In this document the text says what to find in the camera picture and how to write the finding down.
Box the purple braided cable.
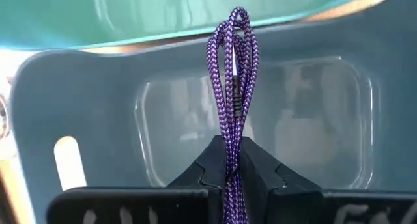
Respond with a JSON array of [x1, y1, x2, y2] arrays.
[[205, 6, 260, 224]]

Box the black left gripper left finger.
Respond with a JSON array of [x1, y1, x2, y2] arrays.
[[47, 135, 229, 224]]

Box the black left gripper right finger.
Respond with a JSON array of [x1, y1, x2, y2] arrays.
[[239, 135, 417, 224]]

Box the blue plastic bin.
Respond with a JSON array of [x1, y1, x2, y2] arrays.
[[8, 0, 417, 224]]

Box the teal plastic bin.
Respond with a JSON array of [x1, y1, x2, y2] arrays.
[[0, 0, 403, 51]]

